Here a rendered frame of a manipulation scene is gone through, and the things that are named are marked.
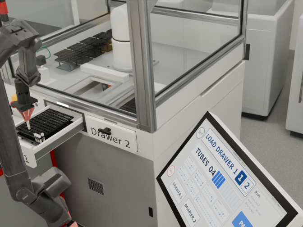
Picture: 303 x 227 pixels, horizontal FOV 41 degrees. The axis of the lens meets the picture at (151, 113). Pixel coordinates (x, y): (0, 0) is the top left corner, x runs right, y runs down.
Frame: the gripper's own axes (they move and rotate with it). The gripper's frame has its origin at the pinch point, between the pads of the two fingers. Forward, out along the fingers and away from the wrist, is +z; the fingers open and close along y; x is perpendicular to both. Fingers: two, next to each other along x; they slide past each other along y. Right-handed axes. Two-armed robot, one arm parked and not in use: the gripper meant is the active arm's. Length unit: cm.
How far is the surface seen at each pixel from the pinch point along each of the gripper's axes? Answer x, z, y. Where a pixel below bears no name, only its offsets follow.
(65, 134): 11.1, 9.6, -12.1
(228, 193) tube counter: 104, -18, 9
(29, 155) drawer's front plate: 12.7, 8.8, 9.7
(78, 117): 6.2, 7.9, -25.4
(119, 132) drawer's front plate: 35.6, 3.9, -22.8
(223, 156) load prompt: 97, -22, -1
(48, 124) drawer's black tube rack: 0.9, 7.1, -10.7
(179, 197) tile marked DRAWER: 87, -6, 7
